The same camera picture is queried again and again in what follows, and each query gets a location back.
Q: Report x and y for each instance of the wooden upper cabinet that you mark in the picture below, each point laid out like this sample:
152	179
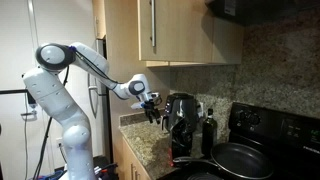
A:
186	30

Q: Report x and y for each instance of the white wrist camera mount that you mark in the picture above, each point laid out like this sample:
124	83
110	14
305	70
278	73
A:
137	105

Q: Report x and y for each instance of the dark olive oil bottle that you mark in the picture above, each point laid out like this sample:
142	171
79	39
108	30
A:
209	133

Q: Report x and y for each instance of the black frying pan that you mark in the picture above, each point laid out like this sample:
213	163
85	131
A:
241	161

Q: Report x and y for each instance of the stainless steel refrigerator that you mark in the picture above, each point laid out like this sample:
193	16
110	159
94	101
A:
100	126

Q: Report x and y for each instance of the wooden lower cabinet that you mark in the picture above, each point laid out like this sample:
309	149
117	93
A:
128	163

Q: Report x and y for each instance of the black red whey protein bag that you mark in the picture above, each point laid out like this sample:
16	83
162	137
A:
181	140

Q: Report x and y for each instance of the black over-range microwave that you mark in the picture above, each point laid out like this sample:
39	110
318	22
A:
266	10

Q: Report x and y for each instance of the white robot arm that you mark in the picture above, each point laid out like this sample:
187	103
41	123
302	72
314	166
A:
53	96

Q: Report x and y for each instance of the white wall outlet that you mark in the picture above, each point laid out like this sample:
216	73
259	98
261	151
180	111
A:
59	142

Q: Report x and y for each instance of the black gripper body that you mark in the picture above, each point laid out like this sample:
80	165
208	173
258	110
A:
152	102

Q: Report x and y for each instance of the tall wooden side panel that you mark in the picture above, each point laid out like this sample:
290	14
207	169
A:
123	36

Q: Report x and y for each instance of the black stove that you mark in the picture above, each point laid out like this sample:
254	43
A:
283	133

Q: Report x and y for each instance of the wooden cabinet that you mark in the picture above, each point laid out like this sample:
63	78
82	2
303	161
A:
128	163
186	30

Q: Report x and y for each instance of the black air fryer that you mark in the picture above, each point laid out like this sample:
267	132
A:
181	105

